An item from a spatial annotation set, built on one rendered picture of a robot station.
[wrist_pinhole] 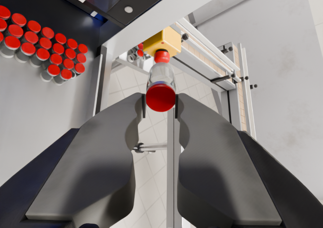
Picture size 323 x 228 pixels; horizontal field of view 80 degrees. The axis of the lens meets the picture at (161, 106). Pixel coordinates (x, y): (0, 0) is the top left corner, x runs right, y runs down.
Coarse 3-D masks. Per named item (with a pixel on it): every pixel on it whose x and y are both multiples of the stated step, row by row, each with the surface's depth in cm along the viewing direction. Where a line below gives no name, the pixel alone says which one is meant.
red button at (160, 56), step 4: (156, 52) 48; (160, 52) 47; (164, 52) 47; (156, 56) 47; (160, 56) 47; (164, 56) 47; (168, 56) 48; (156, 60) 48; (160, 60) 48; (164, 60) 48; (168, 60) 48
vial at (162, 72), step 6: (156, 66) 15; (162, 66) 15; (168, 66) 16; (150, 72) 15; (156, 72) 14; (162, 72) 14; (168, 72) 14; (150, 78) 14; (156, 78) 13; (162, 78) 13; (168, 78) 13; (174, 78) 15; (150, 84) 14; (168, 84) 13; (174, 84) 14; (174, 90) 13
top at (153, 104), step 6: (156, 84) 12; (162, 84) 12; (150, 90) 12; (156, 90) 12; (162, 90) 12; (168, 90) 12; (150, 96) 13; (156, 96) 13; (162, 96) 13; (168, 96) 13; (174, 96) 13; (150, 102) 13; (156, 102) 13; (162, 102) 13; (168, 102) 13; (174, 102) 13; (150, 108) 13; (156, 108) 13; (162, 108) 13; (168, 108) 13
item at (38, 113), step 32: (0, 64) 33; (96, 64) 46; (0, 96) 33; (32, 96) 36; (64, 96) 40; (96, 96) 42; (0, 128) 32; (32, 128) 35; (64, 128) 39; (0, 160) 31
